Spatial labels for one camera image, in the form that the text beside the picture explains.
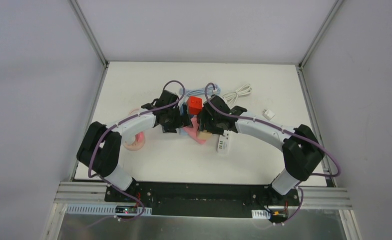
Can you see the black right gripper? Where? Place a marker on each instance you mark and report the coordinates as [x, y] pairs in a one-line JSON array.
[[205, 120]]

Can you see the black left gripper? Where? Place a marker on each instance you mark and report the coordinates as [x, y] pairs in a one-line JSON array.
[[181, 118]]

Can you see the red cube socket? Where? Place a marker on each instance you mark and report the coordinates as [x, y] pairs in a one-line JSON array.
[[194, 105]]

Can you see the white charger plug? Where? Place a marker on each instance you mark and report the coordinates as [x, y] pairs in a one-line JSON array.
[[268, 114]]

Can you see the beige cube socket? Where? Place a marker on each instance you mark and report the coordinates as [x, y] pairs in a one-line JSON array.
[[204, 135]]

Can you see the blue cube socket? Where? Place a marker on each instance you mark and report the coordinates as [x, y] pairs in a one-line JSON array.
[[184, 110]]

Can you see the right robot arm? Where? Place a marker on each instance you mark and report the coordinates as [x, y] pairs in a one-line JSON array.
[[299, 146]]

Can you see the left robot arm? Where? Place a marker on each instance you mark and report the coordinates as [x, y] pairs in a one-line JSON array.
[[100, 147]]

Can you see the pink round socket base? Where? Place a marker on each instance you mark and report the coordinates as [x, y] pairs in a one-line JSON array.
[[137, 144]]

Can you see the pink triangular power strip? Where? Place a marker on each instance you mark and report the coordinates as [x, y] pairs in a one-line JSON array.
[[192, 133]]

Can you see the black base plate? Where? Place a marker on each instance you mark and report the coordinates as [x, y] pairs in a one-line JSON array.
[[203, 199]]

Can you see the aluminium frame rail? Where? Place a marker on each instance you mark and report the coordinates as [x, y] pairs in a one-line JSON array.
[[315, 198]]

